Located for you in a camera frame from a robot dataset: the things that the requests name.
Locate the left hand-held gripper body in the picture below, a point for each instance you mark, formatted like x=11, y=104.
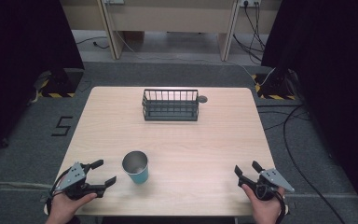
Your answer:
x=74, y=183

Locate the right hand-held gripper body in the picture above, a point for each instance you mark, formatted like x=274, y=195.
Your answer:
x=267, y=183

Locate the teal metal cup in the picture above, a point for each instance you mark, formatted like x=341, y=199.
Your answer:
x=135, y=166

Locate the person's right hand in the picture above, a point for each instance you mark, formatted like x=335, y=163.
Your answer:
x=264, y=206

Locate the person's left hand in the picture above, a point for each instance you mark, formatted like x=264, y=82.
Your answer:
x=66, y=206

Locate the round grey table grommet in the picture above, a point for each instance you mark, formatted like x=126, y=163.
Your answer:
x=202, y=99

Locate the black stand base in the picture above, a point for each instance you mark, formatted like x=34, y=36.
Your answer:
x=273, y=86
x=60, y=84

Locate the black curtain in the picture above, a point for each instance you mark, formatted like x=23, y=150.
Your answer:
x=332, y=87
x=21, y=68

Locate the beige desk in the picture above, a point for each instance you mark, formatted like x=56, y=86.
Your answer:
x=167, y=21

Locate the white power strip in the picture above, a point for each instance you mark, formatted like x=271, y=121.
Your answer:
x=114, y=2

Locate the white wall socket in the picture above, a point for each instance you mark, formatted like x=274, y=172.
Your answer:
x=249, y=2

